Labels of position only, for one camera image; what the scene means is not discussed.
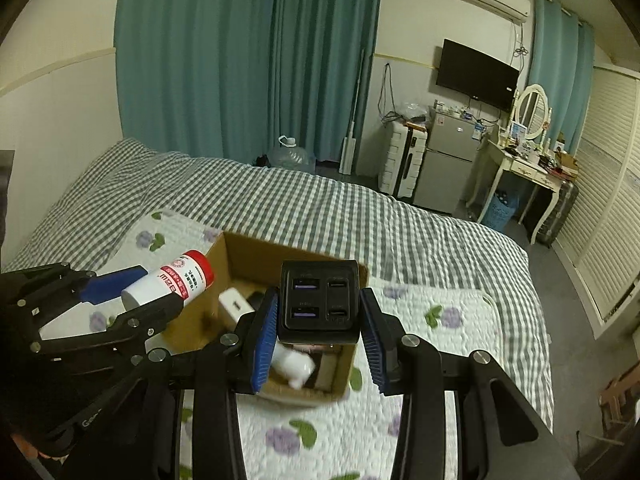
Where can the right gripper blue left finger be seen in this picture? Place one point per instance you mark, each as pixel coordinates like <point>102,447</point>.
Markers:
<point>234,363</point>

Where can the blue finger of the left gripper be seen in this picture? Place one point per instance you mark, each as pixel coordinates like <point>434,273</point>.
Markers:
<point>123,339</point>
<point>49,291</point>

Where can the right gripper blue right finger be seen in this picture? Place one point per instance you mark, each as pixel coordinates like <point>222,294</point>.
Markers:
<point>499,434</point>

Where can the white charger cube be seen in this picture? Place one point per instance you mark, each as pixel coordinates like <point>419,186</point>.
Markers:
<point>232,306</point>

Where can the white bottle red cap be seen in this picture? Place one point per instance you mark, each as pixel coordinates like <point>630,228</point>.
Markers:
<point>187,276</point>

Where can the white handheld device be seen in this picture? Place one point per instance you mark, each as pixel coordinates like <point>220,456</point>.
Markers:
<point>294,366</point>

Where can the black multi-port charger block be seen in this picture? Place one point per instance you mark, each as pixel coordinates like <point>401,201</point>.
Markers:
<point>318,302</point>

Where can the white floral quilt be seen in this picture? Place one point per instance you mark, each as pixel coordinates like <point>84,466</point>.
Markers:
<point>319,416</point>

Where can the white louvered wardrobe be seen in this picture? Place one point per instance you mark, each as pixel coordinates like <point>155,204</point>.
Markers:
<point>599,242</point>

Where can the grey checked bedsheet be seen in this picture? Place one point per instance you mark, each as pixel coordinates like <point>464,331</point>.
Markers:
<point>395,241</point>

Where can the clear water jug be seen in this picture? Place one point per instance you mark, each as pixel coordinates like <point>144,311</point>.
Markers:
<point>289,155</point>

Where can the blue laundry basket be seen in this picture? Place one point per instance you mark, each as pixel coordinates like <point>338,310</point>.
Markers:
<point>501,209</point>

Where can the dark suitcase under desk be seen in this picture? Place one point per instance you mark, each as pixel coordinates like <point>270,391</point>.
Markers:
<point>551,227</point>

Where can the teal curtain left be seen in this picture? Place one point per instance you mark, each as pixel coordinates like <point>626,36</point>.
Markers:
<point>226,78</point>

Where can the teal curtain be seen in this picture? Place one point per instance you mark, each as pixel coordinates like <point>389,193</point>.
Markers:
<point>226,78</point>
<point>562,64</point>

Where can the white floor mop pole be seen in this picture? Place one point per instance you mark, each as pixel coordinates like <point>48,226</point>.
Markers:
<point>349,141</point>

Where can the white vanity desk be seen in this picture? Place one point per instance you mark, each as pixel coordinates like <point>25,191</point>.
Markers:
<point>495,160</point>

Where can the white suitcase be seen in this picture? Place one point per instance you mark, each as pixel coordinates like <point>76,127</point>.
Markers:
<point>403,149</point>

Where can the grey mini fridge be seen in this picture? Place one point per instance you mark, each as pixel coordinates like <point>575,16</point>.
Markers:
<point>451,150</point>

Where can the oval vanity mirror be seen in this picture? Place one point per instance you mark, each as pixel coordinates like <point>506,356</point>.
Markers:
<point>530,113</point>

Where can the teal curtain right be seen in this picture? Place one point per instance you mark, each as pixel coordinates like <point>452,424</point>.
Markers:
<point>562,64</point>

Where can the black wall television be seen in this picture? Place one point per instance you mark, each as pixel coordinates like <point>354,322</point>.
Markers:
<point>477,75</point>

